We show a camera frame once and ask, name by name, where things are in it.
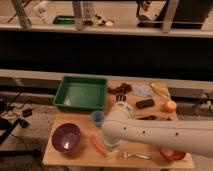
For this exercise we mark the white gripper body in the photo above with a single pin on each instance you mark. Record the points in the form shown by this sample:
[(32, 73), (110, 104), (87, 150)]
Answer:
[(112, 155)]

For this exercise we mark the red orange pepper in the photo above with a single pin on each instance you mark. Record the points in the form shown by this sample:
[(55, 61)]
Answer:
[(98, 146)]

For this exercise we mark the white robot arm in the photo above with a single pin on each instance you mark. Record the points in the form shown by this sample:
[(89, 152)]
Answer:
[(194, 137)]

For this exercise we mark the green plastic tray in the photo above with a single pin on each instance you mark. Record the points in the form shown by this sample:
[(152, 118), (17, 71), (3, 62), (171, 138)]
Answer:
[(81, 93)]

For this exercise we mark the distant green tray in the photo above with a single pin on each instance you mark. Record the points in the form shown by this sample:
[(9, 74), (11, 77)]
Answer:
[(64, 20)]

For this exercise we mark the silver fork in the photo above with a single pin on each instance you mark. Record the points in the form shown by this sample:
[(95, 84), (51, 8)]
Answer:
[(127, 155)]

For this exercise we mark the blue cup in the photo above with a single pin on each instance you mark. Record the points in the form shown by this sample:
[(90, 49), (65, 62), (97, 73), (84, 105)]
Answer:
[(97, 118)]

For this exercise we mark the purple bowl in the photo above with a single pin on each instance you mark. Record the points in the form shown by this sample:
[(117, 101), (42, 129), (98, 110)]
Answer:
[(66, 138)]

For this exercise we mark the orange bowl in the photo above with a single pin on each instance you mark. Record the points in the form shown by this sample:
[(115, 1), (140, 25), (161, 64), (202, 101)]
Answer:
[(171, 154)]

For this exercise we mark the small metal whisk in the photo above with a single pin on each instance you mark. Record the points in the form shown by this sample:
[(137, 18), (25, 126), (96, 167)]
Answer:
[(120, 97)]

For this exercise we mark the black rectangular block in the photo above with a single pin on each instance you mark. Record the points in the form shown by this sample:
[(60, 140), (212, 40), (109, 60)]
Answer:
[(145, 103)]

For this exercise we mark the dark red grapes bunch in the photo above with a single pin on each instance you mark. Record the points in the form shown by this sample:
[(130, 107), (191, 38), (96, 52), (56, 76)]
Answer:
[(122, 89)]

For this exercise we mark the light blue cloth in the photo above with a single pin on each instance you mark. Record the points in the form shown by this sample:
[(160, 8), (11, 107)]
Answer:
[(143, 90)]

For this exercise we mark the orange round fruit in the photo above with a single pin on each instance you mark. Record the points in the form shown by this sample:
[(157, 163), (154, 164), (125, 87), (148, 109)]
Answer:
[(170, 106)]

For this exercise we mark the wooden spoon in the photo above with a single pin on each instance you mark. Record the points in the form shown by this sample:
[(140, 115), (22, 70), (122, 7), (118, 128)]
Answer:
[(160, 91)]

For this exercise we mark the black handled tool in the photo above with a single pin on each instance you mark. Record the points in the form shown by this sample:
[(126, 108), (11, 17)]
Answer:
[(151, 117)]

